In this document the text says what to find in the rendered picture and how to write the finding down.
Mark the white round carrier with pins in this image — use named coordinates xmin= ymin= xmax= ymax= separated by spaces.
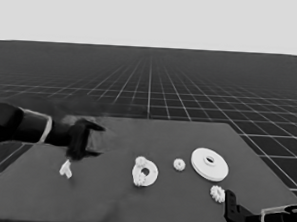
xmin=131 ymin=157 xmax=160 ymax=189

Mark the large thick white disc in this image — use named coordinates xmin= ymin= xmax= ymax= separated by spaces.
xmin=189 ymin=146 xmax=231 ymax=183

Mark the small white T-shaped piece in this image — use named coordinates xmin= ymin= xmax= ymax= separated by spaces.
xmin=58 ymin=157 xmax=74 ymax=180

